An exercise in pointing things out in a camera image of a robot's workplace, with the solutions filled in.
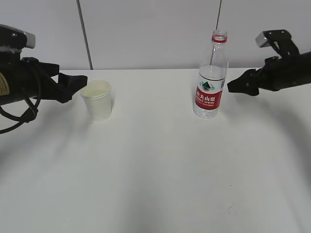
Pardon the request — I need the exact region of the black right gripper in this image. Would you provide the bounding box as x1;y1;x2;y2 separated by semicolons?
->
227;56;284;96

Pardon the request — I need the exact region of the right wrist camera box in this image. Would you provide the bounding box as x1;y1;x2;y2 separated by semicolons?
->
255;29;300;58

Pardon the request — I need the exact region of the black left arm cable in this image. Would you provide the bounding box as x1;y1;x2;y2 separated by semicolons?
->
0;58;43;134

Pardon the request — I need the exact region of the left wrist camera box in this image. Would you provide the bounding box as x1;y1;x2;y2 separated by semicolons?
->
0;24;36;50

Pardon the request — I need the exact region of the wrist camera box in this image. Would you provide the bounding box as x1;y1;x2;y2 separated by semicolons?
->
255;29;300;58
0;24;36;50

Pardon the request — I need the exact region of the white paper cup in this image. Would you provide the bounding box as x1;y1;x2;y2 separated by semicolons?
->
80;80;112;121

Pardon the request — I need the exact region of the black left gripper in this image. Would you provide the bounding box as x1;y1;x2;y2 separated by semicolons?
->
20;57;87;103

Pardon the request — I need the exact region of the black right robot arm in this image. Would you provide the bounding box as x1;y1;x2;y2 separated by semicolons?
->
227;52;311;96

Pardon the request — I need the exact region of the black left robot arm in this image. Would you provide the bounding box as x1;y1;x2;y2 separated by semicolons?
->
0;58;87;105

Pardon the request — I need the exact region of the clear water bottle red label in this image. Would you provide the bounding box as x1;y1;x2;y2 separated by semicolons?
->
193;30;228;119

